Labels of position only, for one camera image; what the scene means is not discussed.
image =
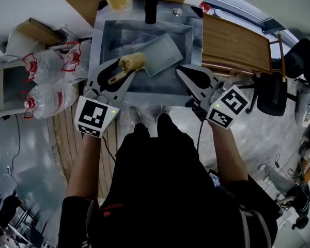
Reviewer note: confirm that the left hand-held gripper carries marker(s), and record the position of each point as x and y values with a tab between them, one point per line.
90	114

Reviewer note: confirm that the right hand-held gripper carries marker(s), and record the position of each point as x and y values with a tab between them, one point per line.
227	107

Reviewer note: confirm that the person's right forearm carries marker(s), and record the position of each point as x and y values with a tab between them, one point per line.
228	154

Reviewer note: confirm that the person's left forearm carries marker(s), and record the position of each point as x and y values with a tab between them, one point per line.
86	164

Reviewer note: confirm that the person's right grey shoe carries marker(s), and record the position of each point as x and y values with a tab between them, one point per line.
164	110

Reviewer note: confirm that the person's grey shoe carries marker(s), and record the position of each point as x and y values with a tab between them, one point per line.
135	115
164	110

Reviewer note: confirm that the person's left grey shoe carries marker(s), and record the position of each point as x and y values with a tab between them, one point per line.
135	115

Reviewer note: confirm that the wooden slatted board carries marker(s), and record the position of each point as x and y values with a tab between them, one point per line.
232	45

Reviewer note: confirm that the stainless steel sink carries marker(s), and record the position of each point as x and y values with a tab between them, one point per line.
144	30

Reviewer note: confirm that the round metal sink knob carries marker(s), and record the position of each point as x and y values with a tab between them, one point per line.
177	11

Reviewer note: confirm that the white round cap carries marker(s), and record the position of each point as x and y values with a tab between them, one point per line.
218	12

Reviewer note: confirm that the black office chair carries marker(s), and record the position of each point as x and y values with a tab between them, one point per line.
271	94

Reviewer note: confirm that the wooden floor pallet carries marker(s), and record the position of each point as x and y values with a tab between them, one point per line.
67	143

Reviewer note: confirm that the black faucet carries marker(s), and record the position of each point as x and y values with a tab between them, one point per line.
151	4

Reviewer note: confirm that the small brown cardboard box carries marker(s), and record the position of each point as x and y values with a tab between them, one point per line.
37	31

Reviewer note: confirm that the black waist-worn device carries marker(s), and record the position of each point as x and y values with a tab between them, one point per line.
214	178

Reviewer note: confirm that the black bag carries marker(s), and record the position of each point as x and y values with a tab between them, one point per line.
303	58

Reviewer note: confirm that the white metal shelf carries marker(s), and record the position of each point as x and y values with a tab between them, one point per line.
0	86

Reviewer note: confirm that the person's black clothing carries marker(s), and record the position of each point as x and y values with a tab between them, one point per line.
165	190

